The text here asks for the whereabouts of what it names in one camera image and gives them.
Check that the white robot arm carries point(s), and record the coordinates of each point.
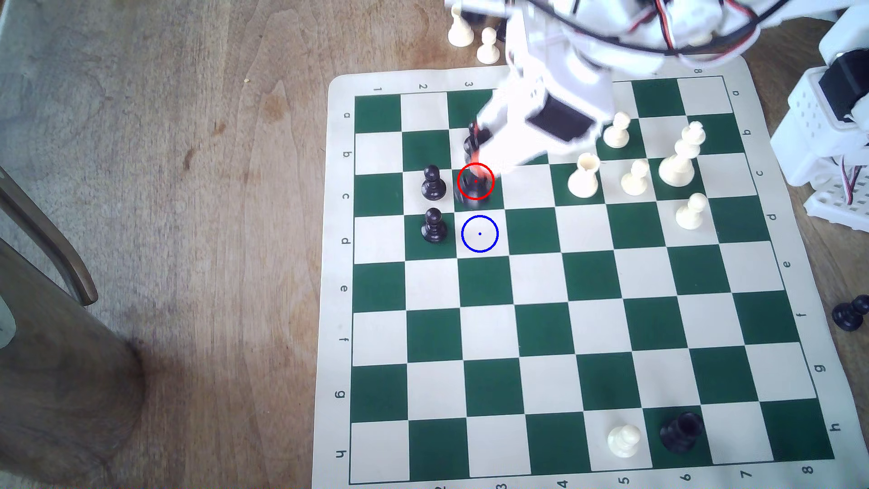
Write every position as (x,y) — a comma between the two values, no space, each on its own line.
(584,41)

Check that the black chess piece wide base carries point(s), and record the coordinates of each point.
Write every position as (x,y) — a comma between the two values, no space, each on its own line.
(472,193)

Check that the white chess pawn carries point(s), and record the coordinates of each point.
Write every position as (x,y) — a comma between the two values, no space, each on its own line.
(616,136)
(622,441)
(488,51)
(690,217)
(634,183)

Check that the white chess rook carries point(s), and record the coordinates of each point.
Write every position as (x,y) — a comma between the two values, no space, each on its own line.
(582,182)
(461,32)

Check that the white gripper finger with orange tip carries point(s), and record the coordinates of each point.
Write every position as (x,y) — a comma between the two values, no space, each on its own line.
(506,151)

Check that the black tall chess piece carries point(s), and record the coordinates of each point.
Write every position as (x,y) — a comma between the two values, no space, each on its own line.
(504,32)

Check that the black chess rook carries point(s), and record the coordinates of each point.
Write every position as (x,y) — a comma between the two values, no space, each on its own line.
(680,434)

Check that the brown wooden chair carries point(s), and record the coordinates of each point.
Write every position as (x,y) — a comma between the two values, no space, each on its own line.
(61,380)

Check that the black chess pawn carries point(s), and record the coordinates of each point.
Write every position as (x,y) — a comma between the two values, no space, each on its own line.
(471,146)
(434,231)
(848,315)
(433,187)

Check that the green and cream chess mat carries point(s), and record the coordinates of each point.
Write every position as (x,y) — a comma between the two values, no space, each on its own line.
(543,326)

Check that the white chess queen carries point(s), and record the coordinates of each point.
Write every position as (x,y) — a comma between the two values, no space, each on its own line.
(676,170)

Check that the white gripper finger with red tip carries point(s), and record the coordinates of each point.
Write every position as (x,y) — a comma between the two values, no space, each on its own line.
(499,112)

